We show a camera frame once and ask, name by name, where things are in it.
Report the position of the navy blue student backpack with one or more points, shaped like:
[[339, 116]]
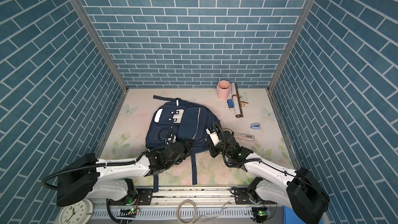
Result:
[[181, 120]]

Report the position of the blue whiteboard eraser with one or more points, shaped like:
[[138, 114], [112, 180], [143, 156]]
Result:
[[230, 103]]

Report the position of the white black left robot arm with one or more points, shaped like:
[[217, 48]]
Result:
[[89, 177]]

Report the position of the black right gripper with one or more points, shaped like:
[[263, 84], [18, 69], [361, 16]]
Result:
[[211, 147]]

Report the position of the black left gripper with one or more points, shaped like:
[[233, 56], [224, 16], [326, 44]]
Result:
[[186, 148]]

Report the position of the pink metal bucket cup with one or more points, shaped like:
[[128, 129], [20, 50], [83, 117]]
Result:
[[223, 89]]

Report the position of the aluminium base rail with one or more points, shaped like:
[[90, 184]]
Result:
[[186, 205]]

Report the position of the rolled white paper scroll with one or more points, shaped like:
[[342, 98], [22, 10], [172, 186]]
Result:
[[237, 102]]

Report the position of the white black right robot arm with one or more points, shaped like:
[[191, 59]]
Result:
[[296, 189]]

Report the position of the white analog wall clock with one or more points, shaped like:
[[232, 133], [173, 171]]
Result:
[[78, 213]]

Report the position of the clear plastic pencil box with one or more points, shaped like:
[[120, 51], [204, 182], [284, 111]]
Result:
[[244, 137]]

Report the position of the blue folder corner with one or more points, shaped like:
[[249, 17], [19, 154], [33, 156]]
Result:
[[290, 216]]

